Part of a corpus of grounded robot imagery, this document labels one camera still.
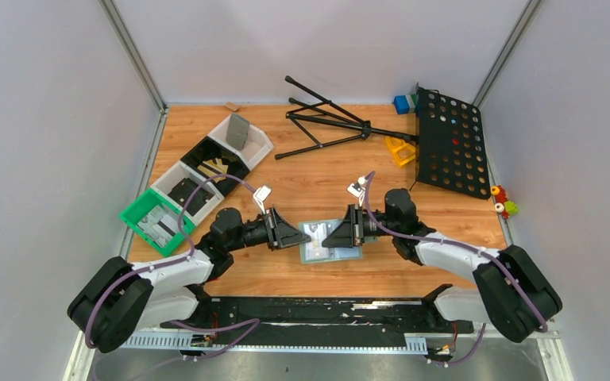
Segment gold cards in black bin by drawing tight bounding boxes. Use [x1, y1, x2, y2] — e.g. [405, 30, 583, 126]
[196, 158, 228, 177]

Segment red yellow green toy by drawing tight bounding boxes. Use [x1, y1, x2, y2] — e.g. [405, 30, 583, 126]
[490, 185, 519, 220]

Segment blue toy block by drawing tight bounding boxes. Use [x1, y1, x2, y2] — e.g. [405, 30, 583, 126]
[392, 94, 419, 115]

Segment black folding tripod stand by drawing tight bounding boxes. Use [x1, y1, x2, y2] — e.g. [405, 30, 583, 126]
[274, 75, 420, 160]

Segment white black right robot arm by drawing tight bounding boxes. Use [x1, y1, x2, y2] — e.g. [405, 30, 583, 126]
[322, 188, 563, 343]

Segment small wooden block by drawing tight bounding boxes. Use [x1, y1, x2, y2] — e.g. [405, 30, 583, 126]
[225, 102, 240, 112]

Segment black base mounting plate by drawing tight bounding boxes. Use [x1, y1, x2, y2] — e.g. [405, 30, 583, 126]
[183, 293, 473, 348]

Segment black perforated music stand tray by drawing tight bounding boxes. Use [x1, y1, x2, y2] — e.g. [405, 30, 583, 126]
[415, 87, 491, 200]

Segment black item in white bin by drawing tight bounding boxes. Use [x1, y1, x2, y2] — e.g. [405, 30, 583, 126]
[168, 178, 214, 216]

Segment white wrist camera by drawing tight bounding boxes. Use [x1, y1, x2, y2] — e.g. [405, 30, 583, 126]
[253, 185, 272, 214]
[346, 176, 368, 207]

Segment black plastic bin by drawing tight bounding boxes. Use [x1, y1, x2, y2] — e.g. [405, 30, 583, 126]
[168, 137, 249, 198]

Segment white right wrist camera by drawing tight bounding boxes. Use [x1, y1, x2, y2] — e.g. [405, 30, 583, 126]
[346, 176, 368, 207]

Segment white plastic bin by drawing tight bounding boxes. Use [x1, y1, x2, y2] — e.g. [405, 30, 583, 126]
[151, 161, 223, 225]
[207, 115, 274, 171]

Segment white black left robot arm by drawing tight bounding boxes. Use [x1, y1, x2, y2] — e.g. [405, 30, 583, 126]
[67, 208, 311, 353]

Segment grey card holder in bin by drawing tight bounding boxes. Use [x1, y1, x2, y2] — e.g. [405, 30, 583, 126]
[226, 113, 250, 151]

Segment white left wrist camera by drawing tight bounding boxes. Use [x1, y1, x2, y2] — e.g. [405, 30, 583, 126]
[253, 185, 272, 214]

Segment green plastic bin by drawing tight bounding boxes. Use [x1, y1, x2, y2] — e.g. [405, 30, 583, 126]
[119, 188, 196, 257]

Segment silver cards in green bin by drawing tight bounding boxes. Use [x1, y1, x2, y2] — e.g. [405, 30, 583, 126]
[137, 206, 178, 248]

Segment white blue credit card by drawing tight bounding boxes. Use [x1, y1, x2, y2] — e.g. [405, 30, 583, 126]
[299, 220, 334, 264]

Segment yellow plastic toy frame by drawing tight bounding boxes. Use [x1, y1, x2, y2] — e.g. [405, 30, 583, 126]
[384, 137, 416, 167]

